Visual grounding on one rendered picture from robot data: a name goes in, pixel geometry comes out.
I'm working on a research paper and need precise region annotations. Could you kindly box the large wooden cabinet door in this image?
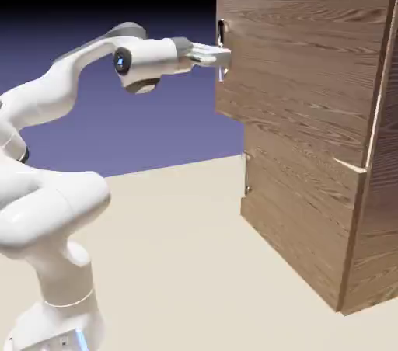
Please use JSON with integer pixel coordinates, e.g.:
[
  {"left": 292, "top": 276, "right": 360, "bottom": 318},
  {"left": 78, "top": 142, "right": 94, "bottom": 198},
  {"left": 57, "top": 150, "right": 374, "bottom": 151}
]
[{"left": 215, "top": 0, "right": 398, "bottom": 170}]

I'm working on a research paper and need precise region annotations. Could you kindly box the wooden cabinet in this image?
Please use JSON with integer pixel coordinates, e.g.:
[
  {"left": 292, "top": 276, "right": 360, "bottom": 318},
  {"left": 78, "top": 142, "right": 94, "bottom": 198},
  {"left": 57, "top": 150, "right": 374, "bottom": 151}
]
[{"left": 215, "top": 0, "right": 398, "bottom": 317}]

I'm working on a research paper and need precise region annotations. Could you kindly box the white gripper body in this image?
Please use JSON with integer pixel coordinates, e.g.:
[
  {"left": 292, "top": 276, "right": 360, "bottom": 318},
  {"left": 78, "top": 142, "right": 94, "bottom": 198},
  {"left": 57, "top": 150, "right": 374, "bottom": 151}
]
[{"left": 185, "top": 42, "right": 232, "bottom": 68}]

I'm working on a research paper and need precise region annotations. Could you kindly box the short metal door handle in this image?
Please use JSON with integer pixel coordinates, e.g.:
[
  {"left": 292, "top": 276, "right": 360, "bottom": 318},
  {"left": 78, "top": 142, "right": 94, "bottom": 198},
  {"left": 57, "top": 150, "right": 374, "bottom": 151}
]
[{"left": 243, "top": 151, "right": 253, "bottom": 197}]

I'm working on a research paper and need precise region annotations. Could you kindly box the long metal door handle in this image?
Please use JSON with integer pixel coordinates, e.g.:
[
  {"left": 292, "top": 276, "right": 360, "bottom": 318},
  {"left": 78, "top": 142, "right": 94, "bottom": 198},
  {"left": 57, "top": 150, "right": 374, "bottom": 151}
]
[{"left": 216, "top": 19, "right": 232, "bottom": 84}]

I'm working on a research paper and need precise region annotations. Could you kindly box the small wooden cabinet door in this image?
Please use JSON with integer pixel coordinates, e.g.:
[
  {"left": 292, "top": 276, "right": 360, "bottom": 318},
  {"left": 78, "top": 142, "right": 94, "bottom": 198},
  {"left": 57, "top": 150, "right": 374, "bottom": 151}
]
[{"left": 239, "top": 119, "right": 368, "bottom": 316}]

